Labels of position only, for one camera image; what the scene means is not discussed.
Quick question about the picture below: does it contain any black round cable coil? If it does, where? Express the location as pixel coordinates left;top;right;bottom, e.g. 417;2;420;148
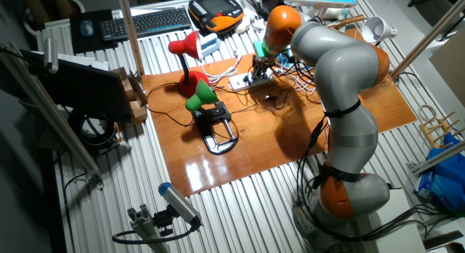
67;107;123;154

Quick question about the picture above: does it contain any wooden rack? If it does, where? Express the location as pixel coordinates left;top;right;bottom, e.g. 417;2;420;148
417;105;465;148

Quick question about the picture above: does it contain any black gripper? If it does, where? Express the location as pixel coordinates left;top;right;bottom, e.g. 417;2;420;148
253;55;272;81

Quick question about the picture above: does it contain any black camera cable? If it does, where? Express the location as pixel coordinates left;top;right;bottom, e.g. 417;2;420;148
111;216;203;245

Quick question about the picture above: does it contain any black lamp power cord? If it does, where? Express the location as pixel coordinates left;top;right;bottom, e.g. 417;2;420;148
212;73;255;101
264;78;295;111
146;71;268;142

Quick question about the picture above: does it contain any brown cardboard box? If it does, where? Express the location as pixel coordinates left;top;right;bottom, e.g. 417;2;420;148
110;66;149;125

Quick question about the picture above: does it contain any slanted aluminium post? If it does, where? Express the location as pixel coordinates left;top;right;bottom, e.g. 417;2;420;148
390;0;465;81

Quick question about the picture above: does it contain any black mouse pad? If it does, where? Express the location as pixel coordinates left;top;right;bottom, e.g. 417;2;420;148
68;8;119;56

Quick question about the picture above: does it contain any grey computer mouse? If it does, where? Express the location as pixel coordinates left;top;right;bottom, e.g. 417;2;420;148
79;19;95;38

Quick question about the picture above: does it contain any silver camera with blue end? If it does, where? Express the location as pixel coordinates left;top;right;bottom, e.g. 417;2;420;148
158;182;203;228

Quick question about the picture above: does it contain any green clamp desk lamp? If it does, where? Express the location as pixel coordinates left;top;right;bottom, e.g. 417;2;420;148
185;78;240;156

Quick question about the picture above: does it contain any black monitor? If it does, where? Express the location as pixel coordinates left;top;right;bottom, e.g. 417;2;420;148
21;49;134;123

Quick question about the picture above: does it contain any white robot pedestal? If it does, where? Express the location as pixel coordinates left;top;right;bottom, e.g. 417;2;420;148
290;187;428;253

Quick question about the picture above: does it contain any white power strip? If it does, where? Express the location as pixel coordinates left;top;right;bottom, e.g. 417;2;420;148
227;69;275;93

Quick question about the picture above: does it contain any black keyboard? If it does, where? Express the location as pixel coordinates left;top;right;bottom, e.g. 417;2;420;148
99;6;193;42

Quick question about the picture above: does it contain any slanted aluminium profile bar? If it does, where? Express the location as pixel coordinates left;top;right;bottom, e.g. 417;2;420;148
0;41;105;190

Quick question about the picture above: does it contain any blue plastic bag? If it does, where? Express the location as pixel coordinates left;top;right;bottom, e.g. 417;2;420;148
413;132;465;214

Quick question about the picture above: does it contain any white power adapter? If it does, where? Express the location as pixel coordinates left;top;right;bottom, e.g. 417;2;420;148
251;17;267;33

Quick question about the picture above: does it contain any white rounded object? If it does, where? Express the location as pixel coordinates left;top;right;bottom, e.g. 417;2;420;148
234;15;252;35

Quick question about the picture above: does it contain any white shade desk lamp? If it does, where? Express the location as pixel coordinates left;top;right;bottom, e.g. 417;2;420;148
361;15;399;57

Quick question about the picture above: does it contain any white and blue LED lamp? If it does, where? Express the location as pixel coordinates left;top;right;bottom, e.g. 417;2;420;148
283;0;359;20

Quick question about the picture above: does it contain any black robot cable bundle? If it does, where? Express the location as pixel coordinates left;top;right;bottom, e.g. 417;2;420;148
296;118;458;243

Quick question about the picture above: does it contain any silver camera on bar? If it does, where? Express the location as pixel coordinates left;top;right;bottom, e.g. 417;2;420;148
42;36;60;75

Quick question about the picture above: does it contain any braided white cord with plug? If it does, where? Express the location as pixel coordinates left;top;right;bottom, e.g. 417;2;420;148
201;51;243;85

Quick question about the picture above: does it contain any short aluminium camera stand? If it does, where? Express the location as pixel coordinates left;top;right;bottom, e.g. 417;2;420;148
126;204;171;253

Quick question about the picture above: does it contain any beige cardboard panel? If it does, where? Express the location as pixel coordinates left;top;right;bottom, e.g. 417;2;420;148
428;27;465;108

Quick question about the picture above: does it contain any thin white cord with plug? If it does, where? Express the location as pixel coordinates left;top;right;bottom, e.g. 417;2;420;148
279;63;318;97

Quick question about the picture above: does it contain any wooden handle tool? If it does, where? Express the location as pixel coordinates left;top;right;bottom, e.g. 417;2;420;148
326;15;366;31

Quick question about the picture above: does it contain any robot teach pendant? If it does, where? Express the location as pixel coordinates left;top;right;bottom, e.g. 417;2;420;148
187;0;245;36

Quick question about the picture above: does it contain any red desk lamp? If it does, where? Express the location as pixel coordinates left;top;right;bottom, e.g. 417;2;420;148
167;30;211;98

